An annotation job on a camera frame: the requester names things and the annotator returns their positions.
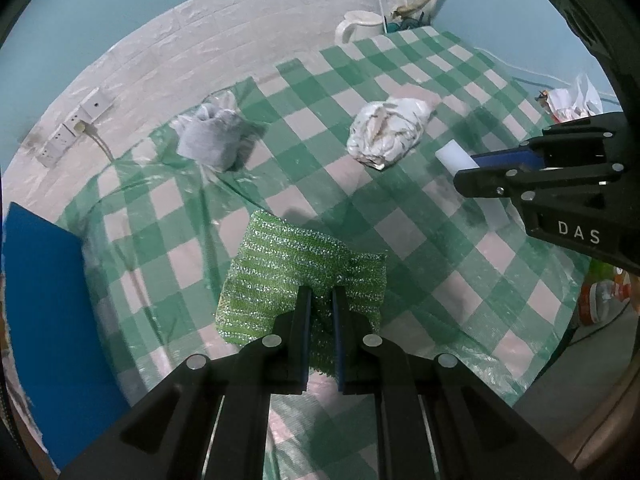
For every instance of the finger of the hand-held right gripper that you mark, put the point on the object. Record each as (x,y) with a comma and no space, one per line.
(500,182)
(505,159)

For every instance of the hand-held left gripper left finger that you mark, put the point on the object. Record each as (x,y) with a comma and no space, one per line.
(300,340)

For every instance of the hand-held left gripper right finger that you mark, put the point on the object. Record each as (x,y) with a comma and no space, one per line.
(342,340)

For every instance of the white foam block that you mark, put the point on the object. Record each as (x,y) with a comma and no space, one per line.
(452,157)

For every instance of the green glitter scouring pad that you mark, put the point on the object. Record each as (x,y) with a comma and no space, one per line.
(280,270)

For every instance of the blue cardboard box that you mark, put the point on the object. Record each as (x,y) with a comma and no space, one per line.
(50,300)

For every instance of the orange red printed packet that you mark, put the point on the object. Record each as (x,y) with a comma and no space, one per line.
(600,300)

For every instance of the green checked plastic tablecloth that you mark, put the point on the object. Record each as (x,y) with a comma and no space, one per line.
(425,240)

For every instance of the crumpled white plastic bag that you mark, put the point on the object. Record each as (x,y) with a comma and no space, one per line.
(385,132)

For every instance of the teal plastic basket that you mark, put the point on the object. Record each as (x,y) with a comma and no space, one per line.
(406,22)

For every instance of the white electric kettle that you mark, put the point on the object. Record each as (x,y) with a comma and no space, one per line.
(357,25)

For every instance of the grey sock bundle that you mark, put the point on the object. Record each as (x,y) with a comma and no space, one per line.
(215,137)

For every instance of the white wall socket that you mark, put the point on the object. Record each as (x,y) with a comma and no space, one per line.
(97,103)
(80,119)
(64,135)
(47,154)

